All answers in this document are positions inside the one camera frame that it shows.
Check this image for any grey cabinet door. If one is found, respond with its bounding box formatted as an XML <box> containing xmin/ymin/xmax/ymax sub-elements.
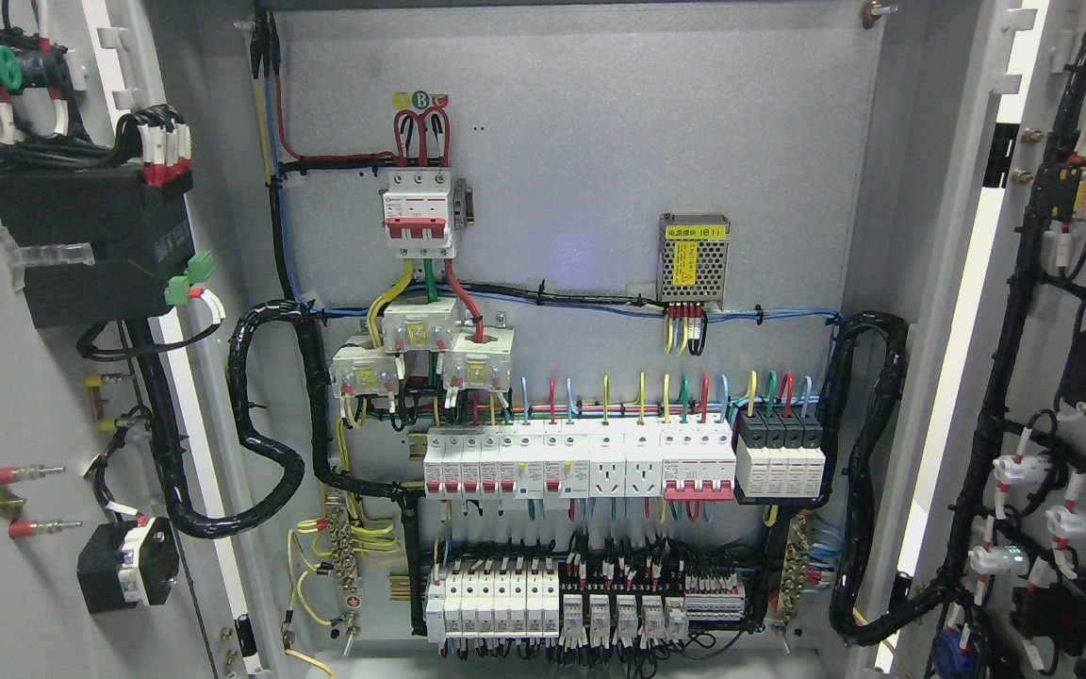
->
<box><xmin>831</xmin><ymin>1</ymin><xmax>1086</xmax><ymax>678</ymax></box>
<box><xmin>0</xmin><ymin>1</ymin><xmax>274</xmax><ymax>678</ymax></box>

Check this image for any white socket breaker row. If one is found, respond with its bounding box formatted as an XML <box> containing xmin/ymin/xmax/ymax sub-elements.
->
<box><xmin>422</xmin><ymin>418</ymin><xmax>736</xmax><ymax>510</ymax></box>

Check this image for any metal mesh power supply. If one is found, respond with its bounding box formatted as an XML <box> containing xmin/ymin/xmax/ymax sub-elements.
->
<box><xmin>656</xmin><ymin>212</ymin><xmax>730</xmax><ymax>304</ymax></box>

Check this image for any red main circuit breaker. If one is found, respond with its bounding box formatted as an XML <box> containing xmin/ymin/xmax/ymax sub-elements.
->
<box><xmin>381</xmin><ymin>168</ymin><xmax>473</xmax><ymax>259</ymax></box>

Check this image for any black white surge protector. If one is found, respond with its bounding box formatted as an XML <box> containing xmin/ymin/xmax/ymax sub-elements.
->
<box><xmin>733</xmin><ymin>411</ymin><xmax>828</xmax><ymax>508</ymax></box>

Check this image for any white lower breaker row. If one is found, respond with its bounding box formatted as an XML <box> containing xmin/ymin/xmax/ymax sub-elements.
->
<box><xmin>425</xmin><ymin>557</ymin><xmax>561</xmax><ymax>644</ymax></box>

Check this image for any black digital power meter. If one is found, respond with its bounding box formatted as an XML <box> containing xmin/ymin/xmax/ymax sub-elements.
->
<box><xmin>0</xmin><ymin>164</ymin><xmax>195</xmax><ymax>328</ymax></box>

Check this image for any black cable loom left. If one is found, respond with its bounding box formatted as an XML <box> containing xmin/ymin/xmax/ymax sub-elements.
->
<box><xmin>123</xmin><ymin>300</ymin><xmax>426</xmax><ymax>638</ymax></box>

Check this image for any black cable loom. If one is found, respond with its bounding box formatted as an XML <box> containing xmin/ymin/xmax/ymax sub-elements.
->
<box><xmin>826</xmin><ymin>311</ymin><xmax>912</xmax><ymax>647</ymax></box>
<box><xmin>123</xmin><ymin>300</ymin><xmax>426</xmax><ymax>638</ymax></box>

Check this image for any black cable loom right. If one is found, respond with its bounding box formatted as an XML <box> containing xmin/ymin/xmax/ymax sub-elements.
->
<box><xmin>826</xmin><ymin>311</ymin><xmax>912</xmax><ymax>647</ymax></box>

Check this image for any white rotary selector switch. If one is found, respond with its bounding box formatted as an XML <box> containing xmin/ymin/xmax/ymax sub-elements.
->
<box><xmin>76</xmin><ymin>517</ymin><xmax>178</xmax><ymax>614</ymax></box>

